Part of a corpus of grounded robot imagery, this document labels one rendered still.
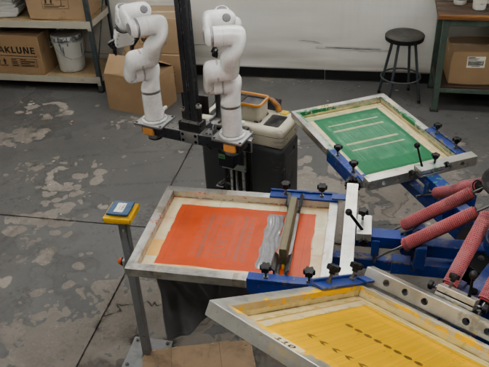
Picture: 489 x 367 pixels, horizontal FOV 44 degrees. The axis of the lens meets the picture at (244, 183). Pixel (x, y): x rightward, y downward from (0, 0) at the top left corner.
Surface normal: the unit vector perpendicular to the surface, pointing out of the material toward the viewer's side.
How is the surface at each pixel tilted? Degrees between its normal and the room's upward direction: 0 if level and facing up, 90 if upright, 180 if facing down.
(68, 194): 0
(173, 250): 0
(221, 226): 0
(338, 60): 90
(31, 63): 90
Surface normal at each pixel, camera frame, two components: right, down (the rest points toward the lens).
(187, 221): -0.04, -0.84
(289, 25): -0.18, 0.54
